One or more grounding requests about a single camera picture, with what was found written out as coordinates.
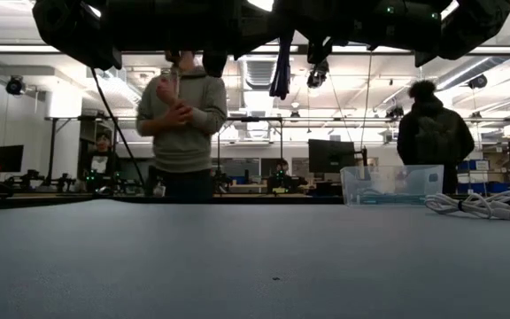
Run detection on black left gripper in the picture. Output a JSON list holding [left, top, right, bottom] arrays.
[[166, 0, 294, 79]]

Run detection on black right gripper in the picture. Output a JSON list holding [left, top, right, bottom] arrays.
[[276, 0, 389, 66]]

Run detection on dark blue USB-C cable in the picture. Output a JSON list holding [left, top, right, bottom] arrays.
[[269, 30, 297, 101]]

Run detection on person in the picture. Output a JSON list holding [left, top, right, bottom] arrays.
[[135, 49, 229, 200], [396, 79, 476, 195], [267, 159, 296, 194], [81, 131, 121, 187]]

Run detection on clear plastic container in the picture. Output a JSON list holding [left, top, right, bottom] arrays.
[[339, 164, 445, 207]]

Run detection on blue storage bins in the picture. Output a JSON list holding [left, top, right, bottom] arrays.
[[456, 159, 510, 195]]

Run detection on grey table mat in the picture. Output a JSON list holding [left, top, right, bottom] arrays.
[[0, 198, 510, 319]]

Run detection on black ceiling camera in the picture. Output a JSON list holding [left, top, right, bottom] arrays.
[[306, 59, 330, 89], [5, 74, 27, 97], [467, 74, 489, 90]]

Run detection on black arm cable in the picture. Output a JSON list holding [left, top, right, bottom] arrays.
[[89, 66, 148, 190]]

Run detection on white USB-C cable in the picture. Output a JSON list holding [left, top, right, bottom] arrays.
[[423, 189, 510, 222]]

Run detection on black background rig frame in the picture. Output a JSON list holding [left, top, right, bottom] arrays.
[[44, 115, 119, 187]]

